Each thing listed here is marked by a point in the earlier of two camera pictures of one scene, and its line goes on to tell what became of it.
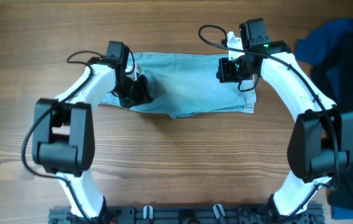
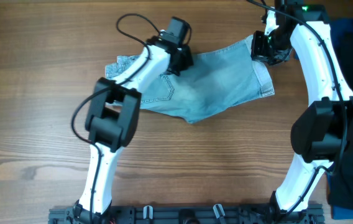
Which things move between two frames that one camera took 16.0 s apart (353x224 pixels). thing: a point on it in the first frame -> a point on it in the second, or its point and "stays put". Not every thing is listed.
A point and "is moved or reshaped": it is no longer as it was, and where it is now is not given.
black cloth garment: [348, 78] stays put
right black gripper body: [233, 70] -> [269, 47]
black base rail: [188, 214] stays put
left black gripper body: [132, 91] -> [186, 60]
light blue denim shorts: [184, 83] is moved or reshaped
